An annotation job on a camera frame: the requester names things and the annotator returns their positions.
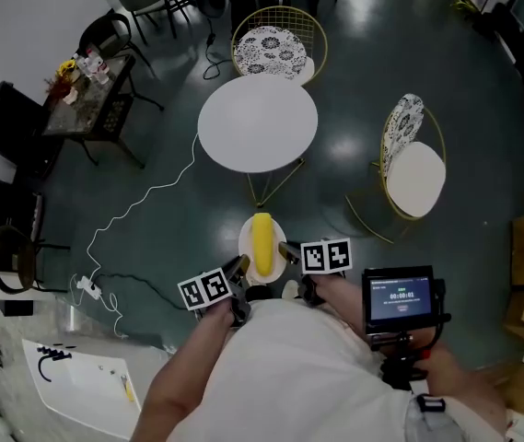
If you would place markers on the person's left forearm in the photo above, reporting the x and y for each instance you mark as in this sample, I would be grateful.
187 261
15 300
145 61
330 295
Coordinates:
176 375

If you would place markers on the black metal chair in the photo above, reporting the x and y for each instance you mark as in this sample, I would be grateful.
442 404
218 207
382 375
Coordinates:
105 32

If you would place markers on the black monitor on mount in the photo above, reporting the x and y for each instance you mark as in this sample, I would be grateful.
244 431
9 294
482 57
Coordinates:
399 297

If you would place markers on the black bin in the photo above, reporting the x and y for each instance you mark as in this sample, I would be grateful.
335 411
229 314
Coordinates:
6 113

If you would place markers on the white plate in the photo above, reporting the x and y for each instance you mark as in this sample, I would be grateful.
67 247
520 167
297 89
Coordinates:
246 247

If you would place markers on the black round stool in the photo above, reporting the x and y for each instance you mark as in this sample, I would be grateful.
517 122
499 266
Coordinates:
13 260

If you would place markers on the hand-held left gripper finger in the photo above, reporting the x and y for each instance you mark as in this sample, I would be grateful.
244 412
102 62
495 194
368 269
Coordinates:
238 269

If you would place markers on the white sink basin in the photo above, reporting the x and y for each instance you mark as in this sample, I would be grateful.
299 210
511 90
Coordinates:
86 385

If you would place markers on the person's white shoe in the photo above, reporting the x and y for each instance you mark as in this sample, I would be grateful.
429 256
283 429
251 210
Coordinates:
290 289

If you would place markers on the grey padded chair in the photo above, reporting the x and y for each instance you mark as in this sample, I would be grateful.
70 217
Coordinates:
144 0

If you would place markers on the black faucet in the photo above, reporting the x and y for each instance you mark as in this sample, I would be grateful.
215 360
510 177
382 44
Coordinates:
47 362

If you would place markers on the white power strip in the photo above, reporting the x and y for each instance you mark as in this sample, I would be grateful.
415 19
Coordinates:
89 286

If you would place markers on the clear plastic bottle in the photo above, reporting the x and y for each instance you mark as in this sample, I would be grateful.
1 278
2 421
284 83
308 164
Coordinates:
96 65

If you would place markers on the yellow corn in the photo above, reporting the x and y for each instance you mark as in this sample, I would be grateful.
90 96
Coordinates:
263 244

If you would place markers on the yellow flower bouquet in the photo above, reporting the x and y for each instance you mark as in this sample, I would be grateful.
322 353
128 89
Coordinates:
66 74

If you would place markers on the person's right forearm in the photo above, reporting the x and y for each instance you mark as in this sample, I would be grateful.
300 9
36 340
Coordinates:
450 375

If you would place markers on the person's white shirt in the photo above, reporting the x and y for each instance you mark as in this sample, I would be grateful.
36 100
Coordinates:
298 375

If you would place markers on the dark glass side table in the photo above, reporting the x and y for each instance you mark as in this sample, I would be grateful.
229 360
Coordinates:
82 113

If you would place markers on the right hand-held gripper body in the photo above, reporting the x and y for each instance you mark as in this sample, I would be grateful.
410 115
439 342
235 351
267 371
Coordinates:
325 256

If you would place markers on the white round table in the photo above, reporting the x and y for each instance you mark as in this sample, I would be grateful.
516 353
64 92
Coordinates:
257 122

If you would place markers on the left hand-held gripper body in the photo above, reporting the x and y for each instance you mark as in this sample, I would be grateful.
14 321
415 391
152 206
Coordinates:
206 289

